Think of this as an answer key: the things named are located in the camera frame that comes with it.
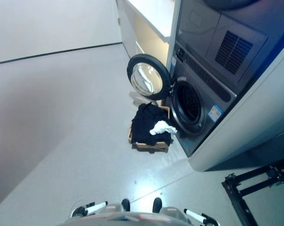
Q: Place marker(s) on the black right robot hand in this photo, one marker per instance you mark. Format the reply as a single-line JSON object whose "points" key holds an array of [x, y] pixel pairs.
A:
{"points": [[194, 214]]}

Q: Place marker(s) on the silver robot leg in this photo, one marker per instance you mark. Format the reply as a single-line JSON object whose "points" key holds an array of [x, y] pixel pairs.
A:
{"points": [[171, 210], [113, 208]]}

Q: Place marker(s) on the grey tumble dryer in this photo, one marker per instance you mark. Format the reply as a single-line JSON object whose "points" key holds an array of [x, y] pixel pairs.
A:
{"points": [[203, 30]]}

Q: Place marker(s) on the black robot foot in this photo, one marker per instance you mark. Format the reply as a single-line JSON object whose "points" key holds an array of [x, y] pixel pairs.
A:
{"points": [[157, 204], [125, 204]]}

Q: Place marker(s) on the silver left robot leg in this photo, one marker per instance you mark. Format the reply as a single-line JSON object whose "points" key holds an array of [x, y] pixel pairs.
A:
{"points": [[113, 208]]}

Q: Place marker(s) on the black clothes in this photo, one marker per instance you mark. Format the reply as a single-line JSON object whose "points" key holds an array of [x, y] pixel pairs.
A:
{"points": [[144, 124]]}

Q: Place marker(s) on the white counter shelf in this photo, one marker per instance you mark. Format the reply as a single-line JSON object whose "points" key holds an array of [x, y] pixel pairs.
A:
{"points": [[153, 16]]}

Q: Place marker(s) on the wooden laundry basket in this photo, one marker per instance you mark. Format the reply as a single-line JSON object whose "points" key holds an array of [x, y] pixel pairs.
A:
{"points": [[151, 147]]}

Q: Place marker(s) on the blue energy label sticker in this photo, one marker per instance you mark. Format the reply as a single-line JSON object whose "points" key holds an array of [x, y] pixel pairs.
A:
{"points": [[214, 111]]}

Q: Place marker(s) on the white cloth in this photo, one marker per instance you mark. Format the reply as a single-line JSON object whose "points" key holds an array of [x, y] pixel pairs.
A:
{"points": [[161, 127]]}

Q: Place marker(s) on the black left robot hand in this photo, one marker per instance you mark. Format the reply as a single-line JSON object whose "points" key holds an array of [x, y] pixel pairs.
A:
{"points": [[94, 207]]}

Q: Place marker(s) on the silver right robot leg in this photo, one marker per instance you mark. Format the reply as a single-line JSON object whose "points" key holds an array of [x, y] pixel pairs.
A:
{"points": [[171, 210]]}

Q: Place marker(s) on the white appliance cabinet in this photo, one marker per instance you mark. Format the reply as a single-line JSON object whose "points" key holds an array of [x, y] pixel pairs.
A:
{"points": [[257, 113]]}

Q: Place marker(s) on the black metal frame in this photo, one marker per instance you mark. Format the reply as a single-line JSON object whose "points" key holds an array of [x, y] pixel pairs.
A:
{"points": [[240, 188]]}

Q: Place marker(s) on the beige cloth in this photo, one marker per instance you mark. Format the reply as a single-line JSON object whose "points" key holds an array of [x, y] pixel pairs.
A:
{"points": [[135, 97]]}

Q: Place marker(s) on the dark dryer vent grille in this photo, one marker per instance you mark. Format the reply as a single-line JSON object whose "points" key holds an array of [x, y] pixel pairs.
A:
{"points": [[233, 51]]}

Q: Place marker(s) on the black left robot foot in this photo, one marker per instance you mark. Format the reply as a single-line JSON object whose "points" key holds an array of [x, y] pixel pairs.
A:
{"points": [[125, 204]]}

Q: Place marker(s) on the white cabinet door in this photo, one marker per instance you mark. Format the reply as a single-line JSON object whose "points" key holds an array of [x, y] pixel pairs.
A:
{"points": [[126, 26]]}

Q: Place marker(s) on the black right robot foot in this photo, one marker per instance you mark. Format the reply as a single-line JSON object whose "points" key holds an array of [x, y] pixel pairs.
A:
{"points": [[157, 204]]}

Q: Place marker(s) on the round washing machine door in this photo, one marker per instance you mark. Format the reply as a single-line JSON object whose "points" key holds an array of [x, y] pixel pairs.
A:
{"points": [[165, 73]]}

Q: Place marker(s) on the silver robot torso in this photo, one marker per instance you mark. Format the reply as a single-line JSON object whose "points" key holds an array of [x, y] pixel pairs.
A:
{"points": [[123, 219]]}

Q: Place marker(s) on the grey front-load washing machine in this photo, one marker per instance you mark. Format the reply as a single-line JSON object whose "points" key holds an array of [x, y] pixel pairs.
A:
{"points": [[217, 91]]}

